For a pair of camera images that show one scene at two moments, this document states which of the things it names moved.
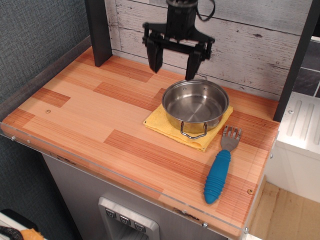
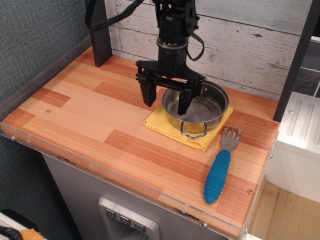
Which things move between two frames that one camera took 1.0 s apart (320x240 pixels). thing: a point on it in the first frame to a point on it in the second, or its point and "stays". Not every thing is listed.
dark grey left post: (100, 30) stays
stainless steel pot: (195, 107) stays
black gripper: (179, 33) to (171, 69)
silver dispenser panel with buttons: (121, 223) stays
